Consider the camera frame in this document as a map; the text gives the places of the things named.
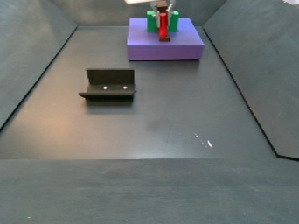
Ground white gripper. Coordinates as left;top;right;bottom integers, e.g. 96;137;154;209
124;0;176;28

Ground red peg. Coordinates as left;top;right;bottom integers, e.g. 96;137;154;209
159;12;168;39

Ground purple board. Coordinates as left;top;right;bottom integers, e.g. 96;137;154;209
125;18;204;61

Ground brown block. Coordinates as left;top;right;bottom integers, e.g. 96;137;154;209
158;0;171;42

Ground green U-shaped block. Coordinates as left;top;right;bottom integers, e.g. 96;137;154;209
145;10;180;32

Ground black U-shaped bracket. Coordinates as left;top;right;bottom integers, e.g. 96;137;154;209
79;68;136;99

